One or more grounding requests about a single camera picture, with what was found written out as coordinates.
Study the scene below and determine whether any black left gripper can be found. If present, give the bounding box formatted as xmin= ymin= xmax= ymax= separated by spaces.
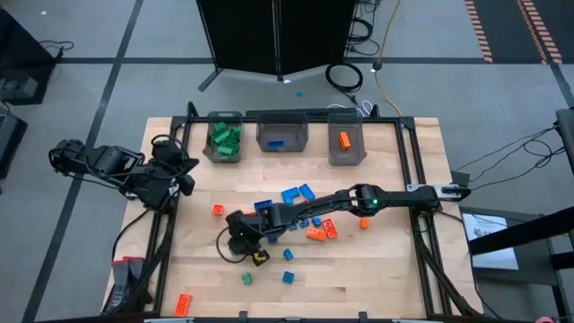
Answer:
xmin=151 ymin=137 xmax=201 ymax=197

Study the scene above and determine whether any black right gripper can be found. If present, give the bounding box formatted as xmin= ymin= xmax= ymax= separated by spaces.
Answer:
xmin=223 ymin=209 xmax=270 ymax=268

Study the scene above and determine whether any blue L-shaped toy brick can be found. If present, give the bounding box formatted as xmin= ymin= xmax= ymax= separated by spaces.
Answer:
xmin=280 ymin=186 xmax=301 ymax=206

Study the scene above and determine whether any grey translucent plastic bin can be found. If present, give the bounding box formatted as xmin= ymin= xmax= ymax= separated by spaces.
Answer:
xmin=326 ymin=111 xmax=368 ymax=167
xmin=202 ymin=110 xmax=245 ymax=164
xmin=255 ymin=110 xmax=310 ymax=153

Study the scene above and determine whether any grey red-edged device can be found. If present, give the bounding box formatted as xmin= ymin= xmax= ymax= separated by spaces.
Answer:
xmin=109 ymin=255 xmax=150 ymax=315

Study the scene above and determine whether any black equipment case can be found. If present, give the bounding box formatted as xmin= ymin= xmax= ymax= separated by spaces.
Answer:
xmin=0 ymin=105 xmax=29 ymax=180

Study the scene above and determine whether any black side table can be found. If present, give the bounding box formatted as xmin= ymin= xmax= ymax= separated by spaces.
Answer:
xmin=0 ymin=7 xmax=58 ymax=108

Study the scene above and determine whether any white paper sheet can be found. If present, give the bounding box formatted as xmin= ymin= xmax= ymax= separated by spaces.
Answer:
xmin=461 ymin=212 xmax=520 ymax=271

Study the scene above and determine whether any black metal beam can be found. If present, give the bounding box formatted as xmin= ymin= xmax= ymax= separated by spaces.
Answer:
xmin=467 ymin=205 xmax=574 ymax=273

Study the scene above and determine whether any black stand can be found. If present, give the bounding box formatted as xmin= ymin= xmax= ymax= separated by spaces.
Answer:
xmin=554 ymin=107 xmax=574 ymax=177

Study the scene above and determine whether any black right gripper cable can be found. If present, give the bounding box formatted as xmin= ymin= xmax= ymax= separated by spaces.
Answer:
xmin=215 ymin=226 xmax=250 ymax=266

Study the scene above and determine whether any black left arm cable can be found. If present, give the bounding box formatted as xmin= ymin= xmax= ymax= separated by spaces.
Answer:
xmin=150 ymin=133 xmax=190 ymax=156

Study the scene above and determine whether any black coiled floor cable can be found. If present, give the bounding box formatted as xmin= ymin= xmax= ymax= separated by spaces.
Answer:
xmin=324 ymin=61 xmax=364 ymax=94

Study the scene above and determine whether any white cable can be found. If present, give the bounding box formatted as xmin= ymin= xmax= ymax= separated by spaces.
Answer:
xmin=328 ymin=100 xmax=374 ymax=118

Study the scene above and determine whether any black metal table frame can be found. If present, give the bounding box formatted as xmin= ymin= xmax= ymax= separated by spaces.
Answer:
xmin=154 ymin=100 xmax=483 ymax=323

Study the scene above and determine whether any black floor cable bundle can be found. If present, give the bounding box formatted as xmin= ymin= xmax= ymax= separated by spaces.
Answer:
xmin=347 ymin=0 xmax=382 ymax=57

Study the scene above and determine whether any yellow floor cable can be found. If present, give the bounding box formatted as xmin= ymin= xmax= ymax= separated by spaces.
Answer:
xmin=373 ymin=0 xmax=404 ymax=118

